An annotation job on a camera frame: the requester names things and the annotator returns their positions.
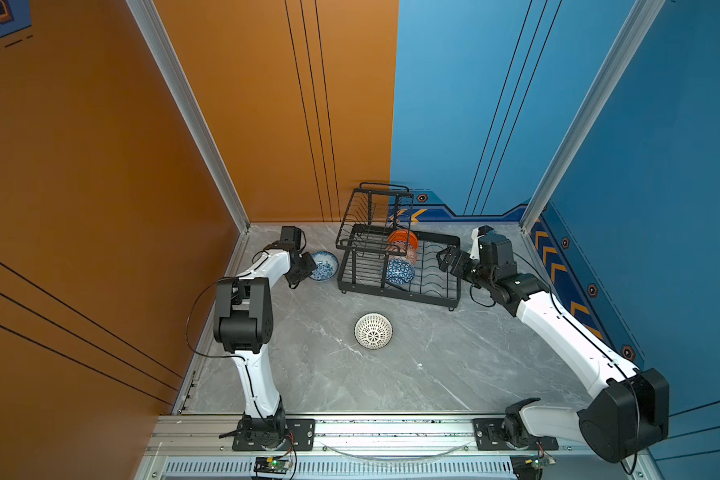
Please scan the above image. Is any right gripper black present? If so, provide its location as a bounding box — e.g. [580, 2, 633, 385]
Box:
[434, 246, 495, 292]

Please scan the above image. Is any blue white floral bowl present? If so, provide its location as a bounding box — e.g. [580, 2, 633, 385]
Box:
[310, 251, 339, 281]

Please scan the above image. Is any dark blue geometric bowl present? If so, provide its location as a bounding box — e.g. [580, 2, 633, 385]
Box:
[385, 257, 415, 285]

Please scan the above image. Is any orange plastic bowl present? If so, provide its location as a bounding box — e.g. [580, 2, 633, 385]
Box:
[388, 229, 419, 250]

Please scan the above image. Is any black wire dish rack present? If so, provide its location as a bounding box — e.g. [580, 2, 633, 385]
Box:
[336, 182, 461, 311]

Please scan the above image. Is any white red lattice bowl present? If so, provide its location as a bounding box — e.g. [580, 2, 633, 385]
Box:
[354, 313, 394, 350]

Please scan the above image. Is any red patterned bowl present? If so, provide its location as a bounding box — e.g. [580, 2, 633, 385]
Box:
[387, 242, 418, 265]

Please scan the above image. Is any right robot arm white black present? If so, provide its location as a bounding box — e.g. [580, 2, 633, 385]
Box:
[437, 226, 670, 475]

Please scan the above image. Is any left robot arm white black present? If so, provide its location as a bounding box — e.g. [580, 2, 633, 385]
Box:
[201, 226, 317, 453]

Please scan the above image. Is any left green circuit board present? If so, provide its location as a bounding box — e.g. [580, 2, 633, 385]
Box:
[252, 456, 294, 479]

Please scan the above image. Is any right circuit board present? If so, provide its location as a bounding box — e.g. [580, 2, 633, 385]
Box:
[510, 455, 557, 480]

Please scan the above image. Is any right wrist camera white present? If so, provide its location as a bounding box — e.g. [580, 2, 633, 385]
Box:
[470, 225, 495, 261]

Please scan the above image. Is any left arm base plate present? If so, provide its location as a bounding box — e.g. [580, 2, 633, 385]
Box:
[232, 416, 316, 452]

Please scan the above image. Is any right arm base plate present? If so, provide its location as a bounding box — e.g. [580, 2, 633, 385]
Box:
[472, 417, 559, 451]

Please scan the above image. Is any aluminium front rail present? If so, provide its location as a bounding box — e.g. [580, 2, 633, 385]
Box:
[135, 413, 662, 479]

